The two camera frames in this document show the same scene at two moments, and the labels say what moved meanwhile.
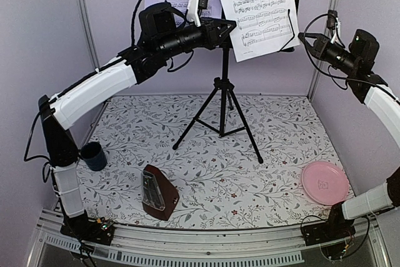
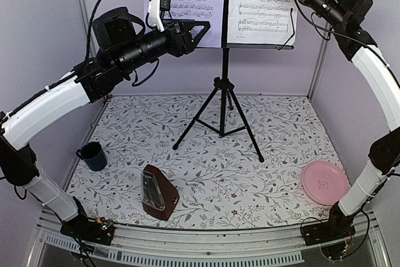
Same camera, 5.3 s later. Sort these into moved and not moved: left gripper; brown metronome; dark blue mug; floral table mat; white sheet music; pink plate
Moved: white sheet music; left gripper
Not moved: dark blue mug; floral table mat; pink plate; brown metronome
